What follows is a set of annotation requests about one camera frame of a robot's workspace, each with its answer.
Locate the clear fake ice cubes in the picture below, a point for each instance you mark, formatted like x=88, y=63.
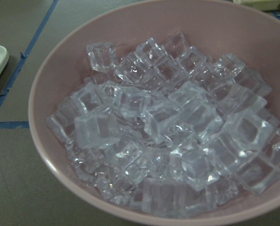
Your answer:
x=169, y=131

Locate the pink bowl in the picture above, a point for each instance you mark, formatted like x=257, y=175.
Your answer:
x=215, y=27

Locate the wooden cutting board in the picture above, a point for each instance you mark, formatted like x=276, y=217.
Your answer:
x=262, y=5

